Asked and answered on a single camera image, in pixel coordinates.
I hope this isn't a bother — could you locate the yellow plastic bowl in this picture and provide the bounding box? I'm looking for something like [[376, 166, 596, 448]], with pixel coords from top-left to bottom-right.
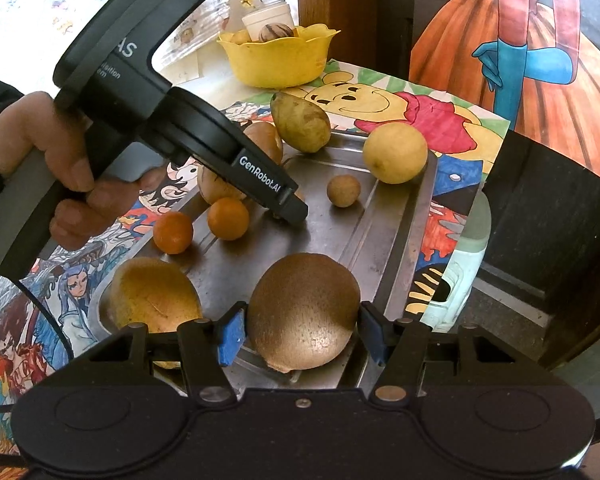
[[216, 23, 341, 88]]

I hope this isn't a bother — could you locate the striped cream melon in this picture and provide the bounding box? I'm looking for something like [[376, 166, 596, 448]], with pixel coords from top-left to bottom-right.
[[196, 162, 251, 206], [259, 23, 297, 43]]

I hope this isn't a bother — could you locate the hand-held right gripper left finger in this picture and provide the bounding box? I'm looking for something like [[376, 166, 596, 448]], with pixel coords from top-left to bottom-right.
[[87, 302, 247, 405]]

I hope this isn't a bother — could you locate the brown kiwi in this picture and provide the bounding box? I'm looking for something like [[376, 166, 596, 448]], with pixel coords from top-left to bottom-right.
[[247, 254, 361, 373]]

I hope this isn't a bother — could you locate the white glass jar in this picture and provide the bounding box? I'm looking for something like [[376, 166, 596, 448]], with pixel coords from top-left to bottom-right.
[[242, 2, 295, 41]]

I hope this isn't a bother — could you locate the white cartoon printed blanket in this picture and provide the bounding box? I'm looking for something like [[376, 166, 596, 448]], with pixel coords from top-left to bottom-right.
[[0, 0, 236, 93]]

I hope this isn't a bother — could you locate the person's left hand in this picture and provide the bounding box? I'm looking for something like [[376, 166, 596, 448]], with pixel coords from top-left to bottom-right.
[[0, 92, 167, 251]]

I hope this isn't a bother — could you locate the light green plastic stool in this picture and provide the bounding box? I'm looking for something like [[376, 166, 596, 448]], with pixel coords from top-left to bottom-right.
[[422, 190, 493, 333]]

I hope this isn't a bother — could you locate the yellow lemon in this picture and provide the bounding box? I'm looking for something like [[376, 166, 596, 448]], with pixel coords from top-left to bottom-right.
[[362, 122, 429, 185]]

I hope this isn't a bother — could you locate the brown-green pear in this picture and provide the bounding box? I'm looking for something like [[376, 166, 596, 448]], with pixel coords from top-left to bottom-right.
[[270, 91, 332, 155]]

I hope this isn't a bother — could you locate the small orange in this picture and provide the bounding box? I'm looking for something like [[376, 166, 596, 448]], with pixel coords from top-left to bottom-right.
[[152, 211, 195, 255], [207, 197, 251, 241]]

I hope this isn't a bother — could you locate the metal tray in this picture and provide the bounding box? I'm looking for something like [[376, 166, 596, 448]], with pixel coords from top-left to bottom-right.
[[87, 130, 441, 396]]

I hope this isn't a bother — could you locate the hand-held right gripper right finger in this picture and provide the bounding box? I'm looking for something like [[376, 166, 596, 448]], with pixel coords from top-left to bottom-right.
[[361, 302, 512, 405]]

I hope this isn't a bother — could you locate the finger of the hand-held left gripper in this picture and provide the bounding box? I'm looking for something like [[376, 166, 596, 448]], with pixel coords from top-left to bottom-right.
[[267, 186, 310, 225]]

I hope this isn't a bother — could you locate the wall poster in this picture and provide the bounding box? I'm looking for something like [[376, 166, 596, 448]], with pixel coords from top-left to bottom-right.
[[409, 0, 600, 178]]

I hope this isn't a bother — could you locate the small tan longan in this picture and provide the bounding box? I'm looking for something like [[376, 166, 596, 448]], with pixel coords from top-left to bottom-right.
[[327, 175, 356, 208]]

